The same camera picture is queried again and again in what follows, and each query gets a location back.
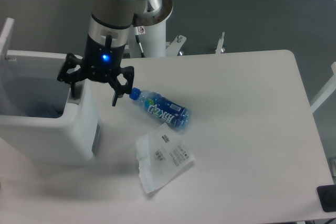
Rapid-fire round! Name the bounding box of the black device table corner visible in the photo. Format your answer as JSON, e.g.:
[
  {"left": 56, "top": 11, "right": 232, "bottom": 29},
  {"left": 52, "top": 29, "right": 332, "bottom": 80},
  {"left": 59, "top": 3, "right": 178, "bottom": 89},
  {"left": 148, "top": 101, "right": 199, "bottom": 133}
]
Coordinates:
[{"left": 317, "top": 185, "right": 336, "bottom": 212}]

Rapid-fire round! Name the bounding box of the grey trash can push button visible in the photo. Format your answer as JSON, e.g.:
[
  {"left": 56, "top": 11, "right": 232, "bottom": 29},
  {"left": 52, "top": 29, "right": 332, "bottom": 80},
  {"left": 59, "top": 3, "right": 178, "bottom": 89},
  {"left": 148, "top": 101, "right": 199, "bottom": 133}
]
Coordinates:
[{"left": 67, "top": 92, "right": 81, "bottom": 104}]

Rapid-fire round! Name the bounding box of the white frame leg right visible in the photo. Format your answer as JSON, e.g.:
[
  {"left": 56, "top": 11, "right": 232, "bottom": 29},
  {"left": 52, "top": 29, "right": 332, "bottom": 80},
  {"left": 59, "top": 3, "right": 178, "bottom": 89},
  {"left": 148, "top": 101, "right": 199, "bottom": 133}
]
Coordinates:
[{"left": 310, "top": 62, "right": 335, "bottom": 113}]

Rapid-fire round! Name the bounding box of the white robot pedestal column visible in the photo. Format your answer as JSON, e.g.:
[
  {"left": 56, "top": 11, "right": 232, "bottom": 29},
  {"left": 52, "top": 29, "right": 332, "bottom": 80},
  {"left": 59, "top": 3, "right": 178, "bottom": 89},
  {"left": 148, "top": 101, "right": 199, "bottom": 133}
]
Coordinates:
[{"left": 128, "top": 13, "right": 170, "bottom": 54}]

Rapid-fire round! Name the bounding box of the white crumpled plastic bag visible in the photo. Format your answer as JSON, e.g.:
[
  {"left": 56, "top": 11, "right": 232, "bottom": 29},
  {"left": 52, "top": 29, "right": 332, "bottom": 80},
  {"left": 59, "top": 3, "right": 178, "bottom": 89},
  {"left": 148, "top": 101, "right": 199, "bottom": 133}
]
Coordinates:
[{"left": 136, "top": 123, "right": 195, "bottom": 194}]

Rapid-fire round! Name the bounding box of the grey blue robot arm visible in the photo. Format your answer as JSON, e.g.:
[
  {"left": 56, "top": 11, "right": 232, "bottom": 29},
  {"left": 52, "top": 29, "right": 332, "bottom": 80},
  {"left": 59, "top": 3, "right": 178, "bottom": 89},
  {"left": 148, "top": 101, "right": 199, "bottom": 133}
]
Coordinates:
[{"left": 57, "top": 0, "right": 173, "bottom": 105}]

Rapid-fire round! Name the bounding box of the white trash can body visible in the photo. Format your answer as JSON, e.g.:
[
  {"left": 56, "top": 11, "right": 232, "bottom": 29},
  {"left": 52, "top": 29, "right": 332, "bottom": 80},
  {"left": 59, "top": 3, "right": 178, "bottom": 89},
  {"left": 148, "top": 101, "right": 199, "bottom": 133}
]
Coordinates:
[{"left": 1, "top": 50, "right": 101, "bottom": 165}]

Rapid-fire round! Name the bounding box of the blue trash bag inside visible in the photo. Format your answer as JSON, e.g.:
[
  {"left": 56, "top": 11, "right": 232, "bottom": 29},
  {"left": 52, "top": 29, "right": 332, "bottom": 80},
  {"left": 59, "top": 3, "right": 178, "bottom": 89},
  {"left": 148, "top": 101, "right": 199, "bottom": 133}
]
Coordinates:
[{"left": 26, "top": 102, "right": 63, "bottom": 119}]

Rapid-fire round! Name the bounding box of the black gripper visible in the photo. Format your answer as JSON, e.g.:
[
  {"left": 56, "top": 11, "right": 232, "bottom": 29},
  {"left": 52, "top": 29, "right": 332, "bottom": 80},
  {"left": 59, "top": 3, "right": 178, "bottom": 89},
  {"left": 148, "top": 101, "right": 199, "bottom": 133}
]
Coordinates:
[{"left": 57, "top": 35, "right": 134, "bottom": 106}]

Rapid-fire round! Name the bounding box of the blue plastic drink bottle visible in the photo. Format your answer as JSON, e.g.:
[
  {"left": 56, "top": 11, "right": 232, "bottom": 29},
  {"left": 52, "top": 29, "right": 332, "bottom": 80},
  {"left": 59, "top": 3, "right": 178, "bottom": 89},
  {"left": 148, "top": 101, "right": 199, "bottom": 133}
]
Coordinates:
[{"left": 129, "top": 88, "right": 192, "bottom": 131}]

